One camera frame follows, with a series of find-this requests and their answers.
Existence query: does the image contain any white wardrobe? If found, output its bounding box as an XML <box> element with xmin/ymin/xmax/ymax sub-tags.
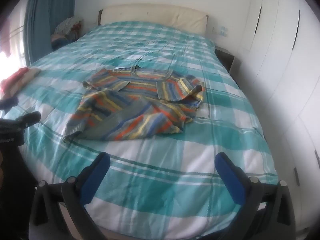
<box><xmin>239</xmin><ymin>0</ymin><xmax>320</xmax><ymax>233</ymax></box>

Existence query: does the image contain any striped knit sweater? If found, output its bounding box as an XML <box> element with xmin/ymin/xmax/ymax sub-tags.
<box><xmin>62</xmin><ymin>65</ymin><xmax>205</xmax><ymax>143</ymax></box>

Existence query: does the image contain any teal plaid blanket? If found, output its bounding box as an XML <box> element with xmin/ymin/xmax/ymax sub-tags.
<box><xmin>2</xmin><ymin>21</ymin><xmax>278</xmax><ymax>238</ymax></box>

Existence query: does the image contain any pile of dark clothes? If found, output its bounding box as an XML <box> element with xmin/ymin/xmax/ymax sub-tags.
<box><xmin>51</xmin><ymin>22</ymin><xmax>82</xmax><ymax>50</ymax></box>

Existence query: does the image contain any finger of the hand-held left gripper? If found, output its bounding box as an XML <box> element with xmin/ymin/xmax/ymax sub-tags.
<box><xmin>14</xmin><ymin>111</ymin><xmax>41</xmax><ymax>130</ymax></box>

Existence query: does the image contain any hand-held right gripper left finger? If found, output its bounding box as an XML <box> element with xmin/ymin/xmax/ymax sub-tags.
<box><xmin>29</xmin><ymin>152</ymin><xmax>111</xmax><ymax>240</ymax></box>

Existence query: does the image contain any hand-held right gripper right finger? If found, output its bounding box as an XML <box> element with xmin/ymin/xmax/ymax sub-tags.
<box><xmin>215</xmin><ymin>152</ymin><xmax>298</xmax><ymax>240</ymax></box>

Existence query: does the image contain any dark blue cloth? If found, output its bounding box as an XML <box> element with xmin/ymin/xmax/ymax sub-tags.
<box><xmin>0</xmin><ymin>96</ymin><xmax>19</xmax><ymax>112</ymax></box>

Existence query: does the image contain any cream padded headboard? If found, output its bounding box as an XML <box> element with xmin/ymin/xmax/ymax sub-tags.
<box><xmin>98</xmin><ymin>4</ymin><xmax>209</xmax><ymax>35</ymax></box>

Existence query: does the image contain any grey striped cloth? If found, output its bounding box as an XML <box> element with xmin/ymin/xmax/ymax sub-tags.
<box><xmin>54</xmin><ymin>17</ymin><xmax>83</xmax><ymax>34</ymax></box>

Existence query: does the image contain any beige cloth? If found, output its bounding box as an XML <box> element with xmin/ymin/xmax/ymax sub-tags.
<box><xmin>4</xmin><ymin>69</ymin><xmax>42</xmax><ymax>98</ymax></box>

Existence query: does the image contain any red cloth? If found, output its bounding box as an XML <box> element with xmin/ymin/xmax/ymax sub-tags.
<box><xmin>0</xmin><ymin>67</ymin><xmax>29</xmax><ymax>93</ymax></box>

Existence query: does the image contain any dark nightstand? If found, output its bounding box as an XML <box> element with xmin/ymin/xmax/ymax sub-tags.
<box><xmin>215</xmin><ymin>48</ymin><xmax>235</xmax><ymax>72</ymax></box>

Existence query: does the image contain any teal curtain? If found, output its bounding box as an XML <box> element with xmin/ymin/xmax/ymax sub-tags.
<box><xmin>24</xmin><ymin>0</ymin><xmax>78</xmax><ymax>67</ymax></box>

